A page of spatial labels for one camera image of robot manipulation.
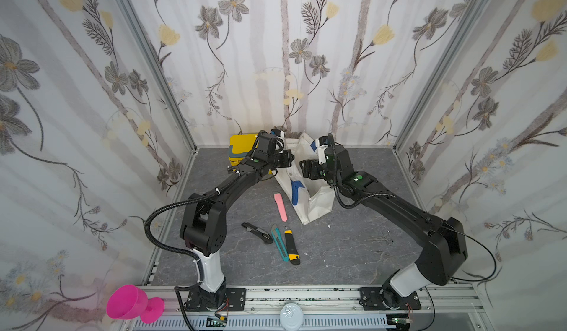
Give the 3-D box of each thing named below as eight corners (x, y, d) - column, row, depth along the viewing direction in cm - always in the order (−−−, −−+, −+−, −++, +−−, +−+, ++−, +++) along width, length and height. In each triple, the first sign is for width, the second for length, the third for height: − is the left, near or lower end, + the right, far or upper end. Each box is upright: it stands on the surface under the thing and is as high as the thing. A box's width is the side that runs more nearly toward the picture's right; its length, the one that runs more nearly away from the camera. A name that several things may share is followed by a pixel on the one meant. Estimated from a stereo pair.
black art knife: (242, 226, 93) (241, 224, 92) (247, 220, 95) (247, 218, 93) (269, 246, 88) (268, 244, 86) (274, 239, 90) (273, 237, 88)
